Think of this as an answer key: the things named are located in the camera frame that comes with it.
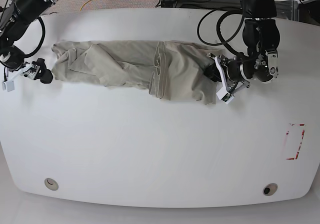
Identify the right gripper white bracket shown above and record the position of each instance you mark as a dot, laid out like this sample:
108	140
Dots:
34	71

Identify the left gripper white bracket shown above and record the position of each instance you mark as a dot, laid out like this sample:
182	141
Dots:
227	72

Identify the beige T-shirt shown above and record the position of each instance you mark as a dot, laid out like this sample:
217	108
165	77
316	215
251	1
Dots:
169	70

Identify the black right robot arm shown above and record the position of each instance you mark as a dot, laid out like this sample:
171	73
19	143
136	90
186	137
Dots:
14	21

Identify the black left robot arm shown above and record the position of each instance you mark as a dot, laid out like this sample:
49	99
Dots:
260	35

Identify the red tape rectangle marking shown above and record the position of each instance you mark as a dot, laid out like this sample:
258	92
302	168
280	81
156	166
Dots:
293	141

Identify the left table grommet hole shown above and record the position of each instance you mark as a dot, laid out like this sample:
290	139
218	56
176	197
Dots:
51	184

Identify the table grommet hole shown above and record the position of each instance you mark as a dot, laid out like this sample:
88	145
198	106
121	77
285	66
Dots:
51	184
270	189

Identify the right table grommet hole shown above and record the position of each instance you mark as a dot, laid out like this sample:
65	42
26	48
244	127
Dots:
270	189

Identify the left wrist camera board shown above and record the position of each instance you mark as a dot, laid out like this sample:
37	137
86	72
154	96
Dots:
227	99

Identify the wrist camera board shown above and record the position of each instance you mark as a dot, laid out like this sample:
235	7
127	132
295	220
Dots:
8	86
227	99

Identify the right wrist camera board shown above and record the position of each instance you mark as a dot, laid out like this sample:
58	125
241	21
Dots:
8	86

